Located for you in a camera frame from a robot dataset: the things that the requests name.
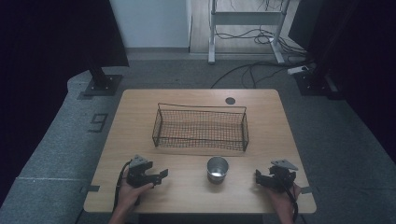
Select black wire mesh basket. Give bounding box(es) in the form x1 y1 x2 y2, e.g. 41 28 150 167
151 103 250 153

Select person's right hand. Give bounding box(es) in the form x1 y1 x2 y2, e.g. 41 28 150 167
264 182 303 217

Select black stand with base plate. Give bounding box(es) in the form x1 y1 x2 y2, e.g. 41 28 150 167
293 62 345 101
83 66 124 97

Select dark curtain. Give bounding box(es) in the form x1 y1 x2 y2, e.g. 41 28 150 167
287 0 396 162
0 0 131 206

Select person's left hand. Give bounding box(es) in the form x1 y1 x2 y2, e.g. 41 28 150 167
119 178 155 213

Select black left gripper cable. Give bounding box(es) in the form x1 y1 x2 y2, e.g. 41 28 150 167
113 160 134 213

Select white metal desk frame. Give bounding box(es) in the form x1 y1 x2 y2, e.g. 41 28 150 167
207 0 291 65

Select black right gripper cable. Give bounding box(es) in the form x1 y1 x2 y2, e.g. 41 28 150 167
279 181 300 224

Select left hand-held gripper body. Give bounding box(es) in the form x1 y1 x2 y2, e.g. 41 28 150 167
125 154 156 189

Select black floor cables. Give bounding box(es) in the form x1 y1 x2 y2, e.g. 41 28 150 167
210 0 312 90

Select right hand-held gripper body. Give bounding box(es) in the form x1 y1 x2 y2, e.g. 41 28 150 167
268 159 299 191

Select white power strip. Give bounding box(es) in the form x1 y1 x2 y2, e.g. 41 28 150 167
286 64 310 76

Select metal cup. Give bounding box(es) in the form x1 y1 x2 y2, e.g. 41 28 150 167
206 156 230 185

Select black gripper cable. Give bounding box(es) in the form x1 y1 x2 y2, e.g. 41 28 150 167
279 181 300 224
113 160 134 213

